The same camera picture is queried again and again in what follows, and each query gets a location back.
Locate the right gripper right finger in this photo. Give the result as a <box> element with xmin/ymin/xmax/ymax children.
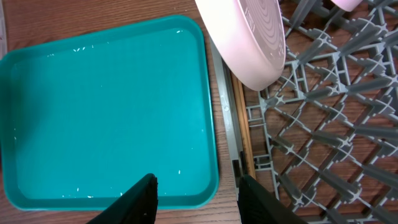
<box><xmin>238</xmin><ymin>175</ymin><xmax>307</xmax><ymax>224</ymax></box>

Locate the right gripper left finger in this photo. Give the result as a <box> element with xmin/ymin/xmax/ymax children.
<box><xmin>88</xmin><ymin>174</ymin><xmax>158</xmax><ymax>224</ymax></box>

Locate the wooden chopstick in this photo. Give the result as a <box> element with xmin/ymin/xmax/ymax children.
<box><xmin>231</xmin><ymin>74</ymin><xmax>256</xmax><ymax>179</ymax></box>

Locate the small pink bowl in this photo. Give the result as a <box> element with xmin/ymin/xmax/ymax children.
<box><xmin>331</xmin><ymin>0</ymin><xmax>363</xmax><ymax>12</ymax></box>

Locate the grey dishwasher rack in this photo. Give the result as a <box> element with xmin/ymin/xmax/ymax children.
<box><xmin>218</xmin><ymin>0</ymin><xmax>397</xmax><ymax>223</ymax></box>

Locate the teal tray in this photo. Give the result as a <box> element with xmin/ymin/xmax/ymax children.
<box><xmin>1</xmin><ymin>16</ymin><xmax>219</xmax><ymax>210</ymax></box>

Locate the clear plastic bin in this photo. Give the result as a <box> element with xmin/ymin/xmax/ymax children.
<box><xmin>0</xmin><ymin>0</ymin><xmax>7</xmax><ymax>59</ymax></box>

